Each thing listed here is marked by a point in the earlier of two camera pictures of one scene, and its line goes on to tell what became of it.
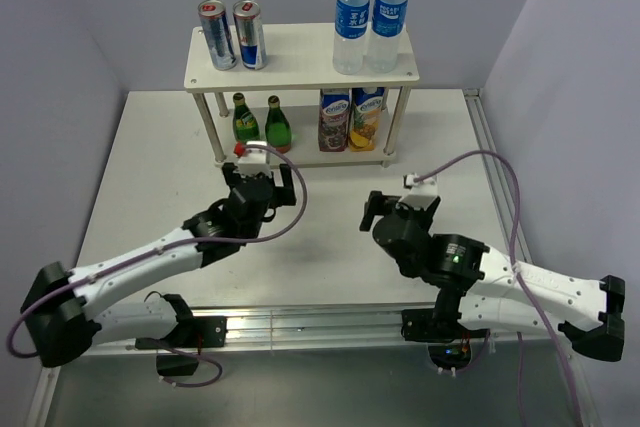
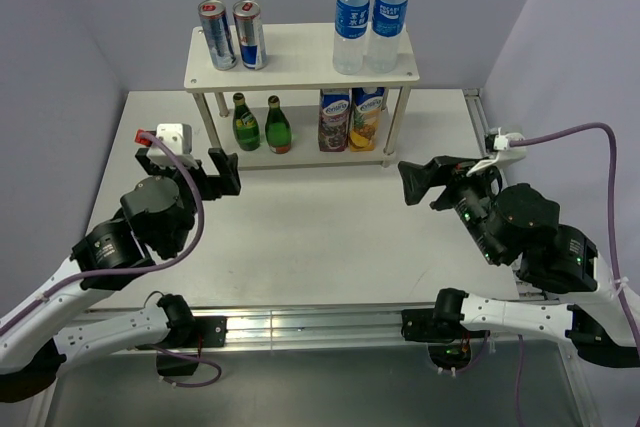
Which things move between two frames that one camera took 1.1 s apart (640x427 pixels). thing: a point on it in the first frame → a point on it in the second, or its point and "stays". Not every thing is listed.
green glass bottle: x=278 y=132 stays
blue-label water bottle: x=389 y=14 stays
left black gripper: x=286 y=191 → x=227 y=168
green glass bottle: x=245 y=125 stays
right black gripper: x=377 y=203 → x=448 y=170
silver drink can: x=250 y=30 stays
